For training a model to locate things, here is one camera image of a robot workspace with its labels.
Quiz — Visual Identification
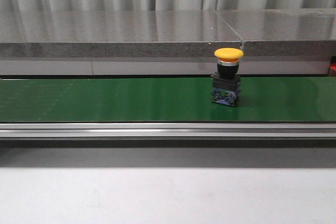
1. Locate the grey stone slab right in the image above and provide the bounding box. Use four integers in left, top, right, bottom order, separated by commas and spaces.
216, 8, 335, 60

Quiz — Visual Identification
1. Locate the red object at right edge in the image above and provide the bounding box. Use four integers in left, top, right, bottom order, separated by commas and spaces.
328, 62, 336, 77

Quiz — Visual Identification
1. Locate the green conveyor belt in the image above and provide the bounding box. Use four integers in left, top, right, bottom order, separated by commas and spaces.
1, 77, 335, 122

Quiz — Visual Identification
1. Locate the white cabinet front panel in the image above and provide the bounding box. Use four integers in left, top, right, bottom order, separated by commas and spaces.
1, 57, 330, 76

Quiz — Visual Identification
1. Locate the aluminium conveyor side rail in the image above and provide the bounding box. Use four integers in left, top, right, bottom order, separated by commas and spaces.
1, 122, 335, 140

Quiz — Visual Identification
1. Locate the grey stone countertop slab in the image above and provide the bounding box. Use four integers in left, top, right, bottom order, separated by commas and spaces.
1, 10, 240, 59

